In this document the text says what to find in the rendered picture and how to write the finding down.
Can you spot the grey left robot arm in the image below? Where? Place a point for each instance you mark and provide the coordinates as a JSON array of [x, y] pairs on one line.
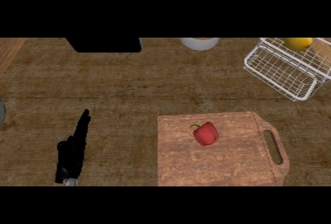
[[70, 182]]

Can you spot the brown wooden cutting board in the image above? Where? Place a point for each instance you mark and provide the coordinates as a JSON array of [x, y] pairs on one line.
[[224, 157]]

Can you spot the yellow lemon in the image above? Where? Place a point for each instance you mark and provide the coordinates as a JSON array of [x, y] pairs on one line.
[[297, 43]]

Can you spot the red bell pepper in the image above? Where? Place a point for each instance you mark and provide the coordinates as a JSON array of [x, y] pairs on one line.
[[206, 134]]

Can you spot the white cup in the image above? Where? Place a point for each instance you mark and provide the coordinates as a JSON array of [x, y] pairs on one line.
[[200, 43]]

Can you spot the black appliance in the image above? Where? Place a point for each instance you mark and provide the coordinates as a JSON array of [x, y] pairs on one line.
[[105, 44]]

